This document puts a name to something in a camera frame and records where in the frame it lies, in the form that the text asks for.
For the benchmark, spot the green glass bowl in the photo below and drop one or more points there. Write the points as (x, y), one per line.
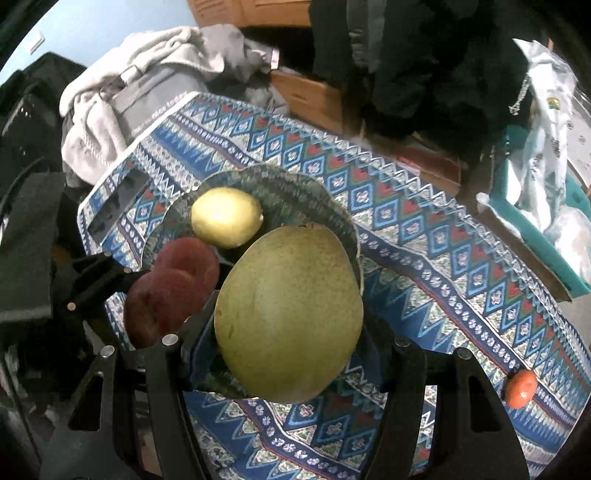
(295, 194)

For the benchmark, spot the white printed plastic bag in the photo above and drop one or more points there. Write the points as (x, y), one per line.
(554, 115)

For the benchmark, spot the grey hoodie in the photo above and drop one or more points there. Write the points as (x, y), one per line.
(231, 46)

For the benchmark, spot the blue patterned tablecloth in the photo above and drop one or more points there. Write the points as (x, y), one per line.
(415, 240)

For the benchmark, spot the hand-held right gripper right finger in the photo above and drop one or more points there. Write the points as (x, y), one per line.
(376, 360)

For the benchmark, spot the black coat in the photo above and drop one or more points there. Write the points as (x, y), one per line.
(332, 37)
(461, 69)

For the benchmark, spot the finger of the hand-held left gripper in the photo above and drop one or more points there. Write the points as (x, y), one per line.
(92, 281)

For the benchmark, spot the cardboard box with red packets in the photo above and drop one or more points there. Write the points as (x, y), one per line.
(429, 170)

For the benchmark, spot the pile of grey clothes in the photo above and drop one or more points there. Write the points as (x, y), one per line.
(92, 129)

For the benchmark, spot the grey fabric bag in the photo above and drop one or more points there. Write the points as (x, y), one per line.
(157, 92)

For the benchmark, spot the teal plastic crate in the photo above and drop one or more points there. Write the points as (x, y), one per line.
(505, 184)

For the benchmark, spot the grey coat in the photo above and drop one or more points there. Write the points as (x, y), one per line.
(369, 41)

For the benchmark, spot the wooden drawer box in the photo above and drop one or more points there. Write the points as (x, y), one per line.
(309, 99)

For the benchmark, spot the green pear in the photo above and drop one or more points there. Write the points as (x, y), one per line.
(286, 314)

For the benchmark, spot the wooden louvered cabinet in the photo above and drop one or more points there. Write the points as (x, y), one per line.
(249, 11)

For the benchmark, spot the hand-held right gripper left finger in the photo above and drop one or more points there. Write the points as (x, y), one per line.
(203, 360)

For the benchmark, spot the small reddish tangerine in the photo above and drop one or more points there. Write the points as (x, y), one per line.
(521, 387)

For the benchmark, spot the black luggage case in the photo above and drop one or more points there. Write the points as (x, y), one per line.
(41, 115)

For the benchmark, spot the yellow lemon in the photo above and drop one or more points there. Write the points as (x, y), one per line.
(226, 217)

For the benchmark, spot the clear plastic bag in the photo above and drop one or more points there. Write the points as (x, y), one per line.
(572, 230)

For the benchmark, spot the dark grey padded block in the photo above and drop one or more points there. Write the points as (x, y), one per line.
(27, 249)

